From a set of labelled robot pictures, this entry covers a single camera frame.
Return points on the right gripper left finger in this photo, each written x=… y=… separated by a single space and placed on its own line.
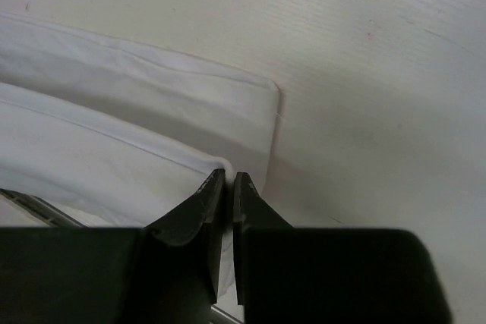
x=167 y=272

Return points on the white skirt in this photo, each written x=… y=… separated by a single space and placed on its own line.
x=118 y=133

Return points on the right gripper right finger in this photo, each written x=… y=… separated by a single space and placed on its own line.
x=329 y=275

